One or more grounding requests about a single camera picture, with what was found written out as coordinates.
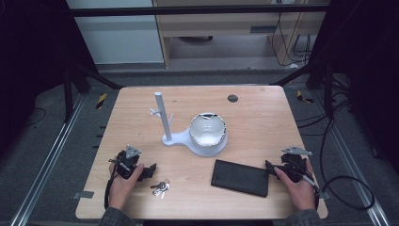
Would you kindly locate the black curtain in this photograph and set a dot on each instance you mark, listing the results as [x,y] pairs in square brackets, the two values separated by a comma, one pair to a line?
[31,62]
[370,62]

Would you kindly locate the black horizontal frame bar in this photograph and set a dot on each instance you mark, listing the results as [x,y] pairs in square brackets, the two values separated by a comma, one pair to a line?
[188,10]

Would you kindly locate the grey tape piece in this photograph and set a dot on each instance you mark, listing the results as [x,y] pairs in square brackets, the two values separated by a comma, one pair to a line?
[84,195]
[324,195]

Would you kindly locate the aluminium floor rail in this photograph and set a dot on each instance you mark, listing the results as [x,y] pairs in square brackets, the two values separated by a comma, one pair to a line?
[47,160]
[354,163]

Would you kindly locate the white key stand with post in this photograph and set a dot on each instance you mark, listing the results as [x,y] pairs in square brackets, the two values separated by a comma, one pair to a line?
[163,116]

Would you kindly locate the silver bowl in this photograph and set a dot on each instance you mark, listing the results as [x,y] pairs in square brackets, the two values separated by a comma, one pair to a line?
[207,132]

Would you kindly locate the grey table grommet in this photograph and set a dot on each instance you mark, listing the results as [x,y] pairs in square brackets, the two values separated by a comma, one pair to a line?
[232,98]

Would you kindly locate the black metal stand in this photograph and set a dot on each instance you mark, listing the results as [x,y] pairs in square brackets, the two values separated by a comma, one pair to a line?
[327,91]
[68,94]

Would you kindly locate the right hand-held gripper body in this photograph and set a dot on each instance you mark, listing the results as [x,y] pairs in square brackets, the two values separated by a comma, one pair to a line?
[293,166]

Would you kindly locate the person's right hand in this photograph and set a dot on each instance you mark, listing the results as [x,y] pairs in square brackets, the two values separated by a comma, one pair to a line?
[299,194]

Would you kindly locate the person's left hand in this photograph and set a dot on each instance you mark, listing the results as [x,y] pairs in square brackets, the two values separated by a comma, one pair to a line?
[120,191]

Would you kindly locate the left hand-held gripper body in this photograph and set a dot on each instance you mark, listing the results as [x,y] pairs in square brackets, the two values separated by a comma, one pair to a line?
[126,163]

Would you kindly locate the light wooden desk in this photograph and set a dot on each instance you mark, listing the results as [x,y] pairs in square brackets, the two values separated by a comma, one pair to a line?
[219,23]

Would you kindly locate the bunch of silver keys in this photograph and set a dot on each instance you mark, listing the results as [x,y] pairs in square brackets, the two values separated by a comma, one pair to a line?
[161,187]

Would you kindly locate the white cabinet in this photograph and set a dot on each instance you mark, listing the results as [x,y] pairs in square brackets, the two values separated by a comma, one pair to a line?
[119,37]

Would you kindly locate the yellow black tape strip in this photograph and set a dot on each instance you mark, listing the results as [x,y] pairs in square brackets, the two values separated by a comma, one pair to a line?
[101,101]
[303,97]

